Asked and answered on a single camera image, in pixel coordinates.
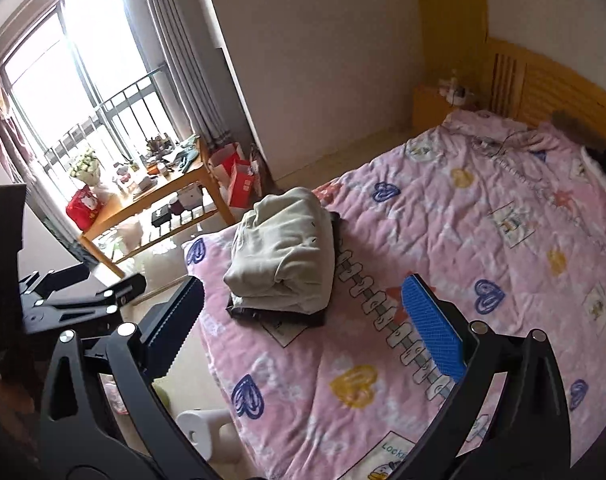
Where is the red and white paper bag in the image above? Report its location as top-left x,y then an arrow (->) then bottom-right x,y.
208,142 -> 248,196

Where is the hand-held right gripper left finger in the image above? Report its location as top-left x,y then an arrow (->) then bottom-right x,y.
39,275 -> 218,480

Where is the wooden table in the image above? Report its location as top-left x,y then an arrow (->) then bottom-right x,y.
78,135 -> 236,278

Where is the red gift bag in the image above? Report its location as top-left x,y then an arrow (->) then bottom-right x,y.
65,185 -> 106,231

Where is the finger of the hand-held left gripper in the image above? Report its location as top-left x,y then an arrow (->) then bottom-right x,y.
19,264 -> 92,302
25,273 -> 148,336

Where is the pink printed quilt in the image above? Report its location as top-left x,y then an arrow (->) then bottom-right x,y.
183,110 -> 606,480

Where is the wooden nightstand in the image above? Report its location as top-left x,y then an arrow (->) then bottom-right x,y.
413,85 -> 478,133

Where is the white box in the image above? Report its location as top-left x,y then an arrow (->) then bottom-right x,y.
175,185 -> 204,211

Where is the grey fur collar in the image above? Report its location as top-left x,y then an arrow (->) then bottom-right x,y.
550,110 -> 591,138

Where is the wooden bed headboard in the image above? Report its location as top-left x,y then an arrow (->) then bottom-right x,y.
485,37 -> 606,151

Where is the black folded garment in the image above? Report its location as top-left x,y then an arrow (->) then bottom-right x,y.
226,210 -> 344,329

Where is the white garment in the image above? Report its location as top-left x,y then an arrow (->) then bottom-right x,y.
578,150 -> 606,191

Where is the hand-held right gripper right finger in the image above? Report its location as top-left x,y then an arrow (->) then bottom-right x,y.
400,274 -> 572,480

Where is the beige zip hoodie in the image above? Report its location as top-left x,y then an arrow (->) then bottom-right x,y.
224,187 -> 336,315

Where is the white power strip with chargers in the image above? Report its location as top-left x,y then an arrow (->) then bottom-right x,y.
438,70 -> 476,103

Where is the white flower bouquet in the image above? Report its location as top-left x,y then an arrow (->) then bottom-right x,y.
68,150 -> 104,186

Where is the grey curtain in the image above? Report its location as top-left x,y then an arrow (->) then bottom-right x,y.
138,0 -> 234,150

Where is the white cylindrical object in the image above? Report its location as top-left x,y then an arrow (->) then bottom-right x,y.
175,407 -> 244,461

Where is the black cable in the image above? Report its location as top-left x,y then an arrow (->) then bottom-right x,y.
475,130 -> 541,156

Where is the large glass window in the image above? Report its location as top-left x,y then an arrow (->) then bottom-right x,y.
0,0 -> 198,196

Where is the pile of small table items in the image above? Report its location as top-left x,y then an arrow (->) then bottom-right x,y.
110,132 -> 201,196

